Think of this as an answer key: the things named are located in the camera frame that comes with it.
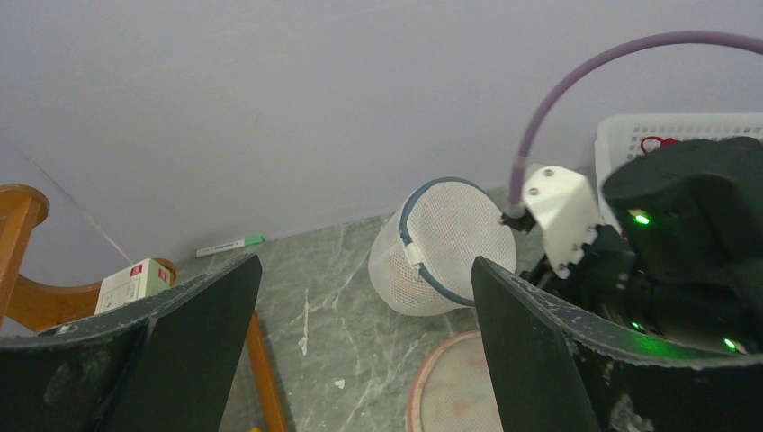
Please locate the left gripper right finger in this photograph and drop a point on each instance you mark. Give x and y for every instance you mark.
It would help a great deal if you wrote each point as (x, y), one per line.
(556, 367)

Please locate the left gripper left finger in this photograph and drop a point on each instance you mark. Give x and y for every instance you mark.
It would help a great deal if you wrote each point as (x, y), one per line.
(162, 363)

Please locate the floral mesh laundry bag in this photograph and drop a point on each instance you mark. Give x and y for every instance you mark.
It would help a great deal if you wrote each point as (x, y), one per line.
(452, 390)

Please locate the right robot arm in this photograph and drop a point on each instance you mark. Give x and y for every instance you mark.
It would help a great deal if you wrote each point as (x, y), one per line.
(684, 260)

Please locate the white cylindrical laundry bag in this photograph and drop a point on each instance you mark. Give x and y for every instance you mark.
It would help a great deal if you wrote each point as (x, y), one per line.
(420, 262)

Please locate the small white carton box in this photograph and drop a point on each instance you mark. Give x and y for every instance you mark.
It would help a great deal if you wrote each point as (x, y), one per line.
(133, 283)

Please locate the white marker pen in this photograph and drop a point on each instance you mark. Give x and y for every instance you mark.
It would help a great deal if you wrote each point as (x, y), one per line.
(233, 245)

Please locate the orange wooden rack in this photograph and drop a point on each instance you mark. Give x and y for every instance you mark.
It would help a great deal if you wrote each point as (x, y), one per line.
(39, 306)

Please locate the white plastic basket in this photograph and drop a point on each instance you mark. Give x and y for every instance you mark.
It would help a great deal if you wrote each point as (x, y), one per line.
(623, 138)

